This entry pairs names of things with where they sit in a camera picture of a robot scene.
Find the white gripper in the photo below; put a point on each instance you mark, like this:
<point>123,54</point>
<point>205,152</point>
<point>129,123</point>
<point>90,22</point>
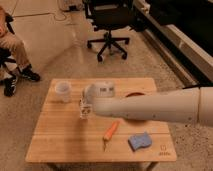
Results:
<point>86,101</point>

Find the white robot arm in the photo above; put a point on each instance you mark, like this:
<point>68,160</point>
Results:
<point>193,105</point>

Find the translucent plastic cup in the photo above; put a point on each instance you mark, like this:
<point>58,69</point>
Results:
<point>63,91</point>

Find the orange carrot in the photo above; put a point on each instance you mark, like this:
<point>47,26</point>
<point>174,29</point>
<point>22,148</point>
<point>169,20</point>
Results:
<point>108,135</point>

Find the wooden table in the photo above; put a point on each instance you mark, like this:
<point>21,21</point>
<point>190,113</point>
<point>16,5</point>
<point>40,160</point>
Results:
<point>61,136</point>

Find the brown bowl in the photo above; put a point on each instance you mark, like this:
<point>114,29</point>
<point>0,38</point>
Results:
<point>134,94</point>

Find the blue sponge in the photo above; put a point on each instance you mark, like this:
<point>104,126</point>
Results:
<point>138,141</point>

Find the black office chair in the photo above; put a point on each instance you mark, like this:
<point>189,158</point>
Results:
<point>109,15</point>

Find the seated person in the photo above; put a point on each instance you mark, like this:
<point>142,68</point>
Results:
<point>16,47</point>

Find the dark workbench with white edge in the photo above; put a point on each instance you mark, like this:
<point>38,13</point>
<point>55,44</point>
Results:
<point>185,28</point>

